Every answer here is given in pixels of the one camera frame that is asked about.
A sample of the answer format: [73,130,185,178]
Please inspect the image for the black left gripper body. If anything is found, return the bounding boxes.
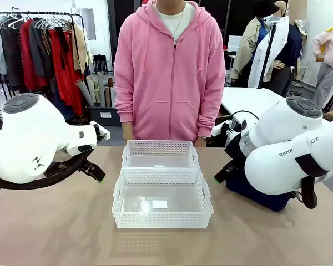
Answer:
[44,157,87,178]

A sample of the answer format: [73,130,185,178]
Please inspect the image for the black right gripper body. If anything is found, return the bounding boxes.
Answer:
[224,134,248,167]

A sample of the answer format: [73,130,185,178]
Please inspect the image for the navy fabric zip pouch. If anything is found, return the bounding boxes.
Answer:
[225,168,292,213]

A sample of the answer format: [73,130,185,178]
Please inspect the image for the person's right forearm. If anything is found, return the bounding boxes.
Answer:
[114,83,136,124]

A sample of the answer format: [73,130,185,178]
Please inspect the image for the person's right hand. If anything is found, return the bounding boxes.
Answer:
[122,122,134,141]

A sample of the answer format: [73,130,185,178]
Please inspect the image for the white background table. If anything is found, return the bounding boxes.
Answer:
[221,87,288,127]

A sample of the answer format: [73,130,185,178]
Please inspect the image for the gray storage bin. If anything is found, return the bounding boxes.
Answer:
[87,104,122,127]

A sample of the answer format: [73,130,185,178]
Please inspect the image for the dark blue hanging garment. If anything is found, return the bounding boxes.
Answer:
[52,83,75,120]

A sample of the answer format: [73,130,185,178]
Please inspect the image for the white perforated plastic basket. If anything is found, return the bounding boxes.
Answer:
[121,140,200,170]
[111,167,215,229]

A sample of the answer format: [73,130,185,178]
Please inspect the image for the slanted gray paper roll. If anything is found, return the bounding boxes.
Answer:
[75,79,95,108]

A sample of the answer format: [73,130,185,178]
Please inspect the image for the cream paper roll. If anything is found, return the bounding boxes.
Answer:
[85,75,97,104]

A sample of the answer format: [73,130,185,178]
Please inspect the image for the long red hanging dress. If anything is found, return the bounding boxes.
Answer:
[48,29,86,116]

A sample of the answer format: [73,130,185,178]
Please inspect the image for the tall gray paper roll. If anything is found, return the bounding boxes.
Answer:
[96,71,106,108]

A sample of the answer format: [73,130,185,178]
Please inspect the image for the person in pink hoodie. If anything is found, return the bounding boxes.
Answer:
[113,0,227,142]

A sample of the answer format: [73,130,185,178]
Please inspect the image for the black tripod pole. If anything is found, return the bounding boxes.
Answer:
[257,23,278,90]

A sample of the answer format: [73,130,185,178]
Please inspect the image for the beige trench coat mannequin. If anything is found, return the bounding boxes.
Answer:
[229,16,269,84]

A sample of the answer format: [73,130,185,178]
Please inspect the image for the black folding stand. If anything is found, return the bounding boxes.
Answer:
[93,54,109,74]

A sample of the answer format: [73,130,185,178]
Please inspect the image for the white chair back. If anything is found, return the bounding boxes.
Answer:
[227,35,244,53]

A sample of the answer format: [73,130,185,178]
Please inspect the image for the gray mannequin trousers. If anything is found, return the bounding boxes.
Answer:
[313,61,333,109]

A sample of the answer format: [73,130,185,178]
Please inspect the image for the navy dressed mannequin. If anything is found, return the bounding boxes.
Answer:
[274,23,305,98]

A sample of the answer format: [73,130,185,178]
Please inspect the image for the white lab coat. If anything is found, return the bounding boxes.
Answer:
[248,15,291,90]

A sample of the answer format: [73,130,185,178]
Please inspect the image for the beige hanging garment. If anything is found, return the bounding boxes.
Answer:
[70,23,93,75]

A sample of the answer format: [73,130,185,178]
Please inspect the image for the red hanging garment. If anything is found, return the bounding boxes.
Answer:
[19,19,48,90]

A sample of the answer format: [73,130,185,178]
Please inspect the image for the black hanging scarf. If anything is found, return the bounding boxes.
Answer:
[54,26,70,70]

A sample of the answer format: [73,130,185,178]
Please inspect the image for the dark gray hanging jacket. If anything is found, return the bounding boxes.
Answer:
[29,18,56,79]

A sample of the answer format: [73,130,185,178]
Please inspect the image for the black hanging dress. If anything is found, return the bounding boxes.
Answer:
[0,21,25,88]

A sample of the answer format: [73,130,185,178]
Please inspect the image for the pink sweater mannequin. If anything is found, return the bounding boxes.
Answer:
[312,26,333,70]

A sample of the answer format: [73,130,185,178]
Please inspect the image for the white t-shirt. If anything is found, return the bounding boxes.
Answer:
[155,0,196,40]

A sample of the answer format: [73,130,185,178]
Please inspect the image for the white framed panel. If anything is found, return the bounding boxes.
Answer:
[79,7,97,41]

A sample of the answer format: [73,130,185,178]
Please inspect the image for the black hat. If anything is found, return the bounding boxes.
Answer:
[252,0,280,18]

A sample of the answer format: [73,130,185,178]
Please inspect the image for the black metal clothes rack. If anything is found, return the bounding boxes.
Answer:
[0,10,87,102]

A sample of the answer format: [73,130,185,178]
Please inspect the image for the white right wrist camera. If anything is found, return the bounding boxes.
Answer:
[210,122,242,139]

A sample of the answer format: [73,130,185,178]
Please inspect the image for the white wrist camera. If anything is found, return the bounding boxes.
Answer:
[210,122,242,139]
[89,120,111,141]

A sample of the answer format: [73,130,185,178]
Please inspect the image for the thin black camera cable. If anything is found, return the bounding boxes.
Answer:
[229,110,259,121]

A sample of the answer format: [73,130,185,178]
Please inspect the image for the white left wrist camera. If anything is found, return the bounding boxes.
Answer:
[89,120,111,141]

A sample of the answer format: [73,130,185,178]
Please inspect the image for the black left arm cable sleeve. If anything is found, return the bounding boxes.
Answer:
[0,151,93,191]

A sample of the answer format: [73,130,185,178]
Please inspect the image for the black arm cable sleeve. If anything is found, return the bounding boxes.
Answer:
[0,151,93,191]
[294,154,330,210]

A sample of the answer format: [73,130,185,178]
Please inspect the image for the black right arm cable sleeve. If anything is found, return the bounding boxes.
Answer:
[294,154,330,210]

